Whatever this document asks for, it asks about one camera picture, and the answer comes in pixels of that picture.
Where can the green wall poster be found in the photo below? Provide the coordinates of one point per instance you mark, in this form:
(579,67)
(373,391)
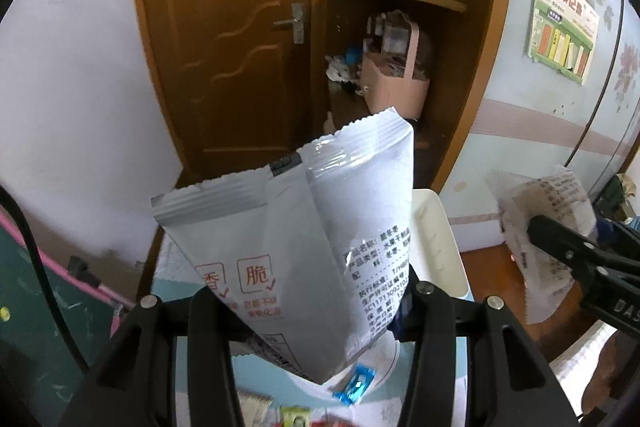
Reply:
(562,22)

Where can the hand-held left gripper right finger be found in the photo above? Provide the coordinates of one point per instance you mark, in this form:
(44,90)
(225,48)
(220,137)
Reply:
(402,321)

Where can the beige small packet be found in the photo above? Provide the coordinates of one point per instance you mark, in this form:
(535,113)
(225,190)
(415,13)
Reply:
(255,402)

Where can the white round plate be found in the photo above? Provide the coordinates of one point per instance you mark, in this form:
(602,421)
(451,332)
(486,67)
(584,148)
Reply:
(380,357)

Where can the small blue item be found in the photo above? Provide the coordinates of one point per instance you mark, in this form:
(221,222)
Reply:
(354,55)

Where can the black clip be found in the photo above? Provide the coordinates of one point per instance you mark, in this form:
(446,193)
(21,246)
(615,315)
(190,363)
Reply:
(82,271)

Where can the brown wooden door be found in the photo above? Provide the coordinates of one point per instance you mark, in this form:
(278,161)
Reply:
(210,57)

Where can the clear printed snack packet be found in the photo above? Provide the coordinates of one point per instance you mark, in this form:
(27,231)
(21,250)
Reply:
(545,202)

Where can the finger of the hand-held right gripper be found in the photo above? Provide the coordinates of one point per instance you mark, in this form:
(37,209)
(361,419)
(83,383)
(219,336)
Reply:
(610,234)
(555,239)

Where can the white crumpled paper clutter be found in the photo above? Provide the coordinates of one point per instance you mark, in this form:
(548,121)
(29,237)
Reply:
(341,68)

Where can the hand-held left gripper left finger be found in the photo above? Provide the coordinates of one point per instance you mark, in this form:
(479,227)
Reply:
(210,337)

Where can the wooden shelf unit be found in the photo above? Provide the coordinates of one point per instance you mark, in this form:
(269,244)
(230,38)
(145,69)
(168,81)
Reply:
(480,57)

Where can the white foil snack bag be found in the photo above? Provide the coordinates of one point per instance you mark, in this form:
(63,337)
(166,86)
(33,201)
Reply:
(300,232)

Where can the pink-framed chalkboard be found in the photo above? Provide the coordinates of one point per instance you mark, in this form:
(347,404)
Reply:
(40,307)

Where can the dark green object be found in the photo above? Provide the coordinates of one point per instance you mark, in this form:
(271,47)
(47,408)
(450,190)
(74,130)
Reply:
(612,199)

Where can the clear plastic box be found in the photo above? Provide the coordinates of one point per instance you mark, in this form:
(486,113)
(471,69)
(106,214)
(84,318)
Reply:
(399,32)

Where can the green yellow candy packet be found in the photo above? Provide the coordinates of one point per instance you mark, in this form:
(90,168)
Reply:
(295,418)

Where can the blue candy wrapper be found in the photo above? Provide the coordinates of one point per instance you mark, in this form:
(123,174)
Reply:
(356,382)

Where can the white patterned cloth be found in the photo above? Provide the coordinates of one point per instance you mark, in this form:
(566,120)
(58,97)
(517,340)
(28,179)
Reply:
(580,367)

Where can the white plastic storage bin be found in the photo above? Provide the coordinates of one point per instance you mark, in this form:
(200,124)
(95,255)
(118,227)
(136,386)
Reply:
(440,237)

